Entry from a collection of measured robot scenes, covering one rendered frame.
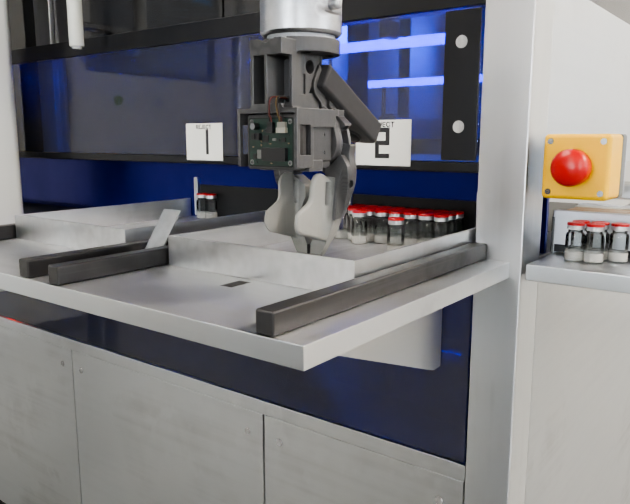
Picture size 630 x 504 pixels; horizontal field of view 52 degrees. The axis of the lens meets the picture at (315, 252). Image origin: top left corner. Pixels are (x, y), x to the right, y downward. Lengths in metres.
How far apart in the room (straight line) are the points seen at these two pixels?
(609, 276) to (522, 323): 0.12
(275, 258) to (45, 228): 0.42
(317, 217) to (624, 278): 0.35
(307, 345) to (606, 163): 0.42
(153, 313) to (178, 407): 0.69
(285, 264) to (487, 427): 0.37
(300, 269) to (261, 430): 0.52
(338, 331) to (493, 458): 0.44
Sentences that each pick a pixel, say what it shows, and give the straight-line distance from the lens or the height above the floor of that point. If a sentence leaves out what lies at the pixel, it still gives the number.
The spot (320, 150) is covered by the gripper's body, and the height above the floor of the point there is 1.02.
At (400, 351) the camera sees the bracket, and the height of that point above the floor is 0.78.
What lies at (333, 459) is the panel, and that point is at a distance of 1.04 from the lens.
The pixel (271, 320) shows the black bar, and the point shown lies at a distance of 0.49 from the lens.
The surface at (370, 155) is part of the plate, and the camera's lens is 0.89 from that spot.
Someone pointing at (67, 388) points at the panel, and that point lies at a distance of 1.56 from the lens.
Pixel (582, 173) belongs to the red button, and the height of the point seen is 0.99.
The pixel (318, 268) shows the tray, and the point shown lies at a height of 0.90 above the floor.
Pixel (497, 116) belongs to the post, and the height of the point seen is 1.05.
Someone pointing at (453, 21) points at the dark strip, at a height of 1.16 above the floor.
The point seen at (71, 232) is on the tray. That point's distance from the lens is 0.93.
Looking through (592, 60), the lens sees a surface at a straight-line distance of 1.04.
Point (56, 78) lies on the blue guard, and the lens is 1.44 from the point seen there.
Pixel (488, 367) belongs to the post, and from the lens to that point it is 0.86.
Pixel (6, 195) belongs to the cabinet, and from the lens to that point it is 1.44.
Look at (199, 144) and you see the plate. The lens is 1.10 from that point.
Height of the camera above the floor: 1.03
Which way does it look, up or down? 10 degrees down
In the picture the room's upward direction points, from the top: straight up
